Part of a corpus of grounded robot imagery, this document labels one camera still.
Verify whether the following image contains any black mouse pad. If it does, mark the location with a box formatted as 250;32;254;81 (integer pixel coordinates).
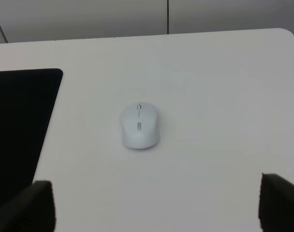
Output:
0;69;63;207

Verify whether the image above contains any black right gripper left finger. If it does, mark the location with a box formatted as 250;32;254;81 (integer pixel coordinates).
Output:
0;180;56;232

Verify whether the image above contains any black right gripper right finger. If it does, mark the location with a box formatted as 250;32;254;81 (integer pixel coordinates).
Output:
258;174;294;232

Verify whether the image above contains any white computer mouse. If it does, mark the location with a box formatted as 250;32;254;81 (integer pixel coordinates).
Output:
120;102;160;149

